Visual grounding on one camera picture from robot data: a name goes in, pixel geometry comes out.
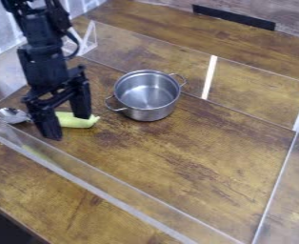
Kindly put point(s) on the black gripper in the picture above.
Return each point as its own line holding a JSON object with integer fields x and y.
{"x": 55, "y": 85}

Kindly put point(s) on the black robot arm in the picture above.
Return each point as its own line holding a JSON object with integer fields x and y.
{"x": 51, "y": 46}

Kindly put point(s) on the small steel pot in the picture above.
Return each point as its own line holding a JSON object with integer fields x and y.
{"x": 146, "y": 94}

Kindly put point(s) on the clear acrylic triangle bracket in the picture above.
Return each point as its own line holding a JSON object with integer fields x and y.
{"x": 86, "y": 39}

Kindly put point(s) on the clear acrylic enclosure wall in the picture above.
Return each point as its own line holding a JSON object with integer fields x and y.
{"x": 207, "y": 176}

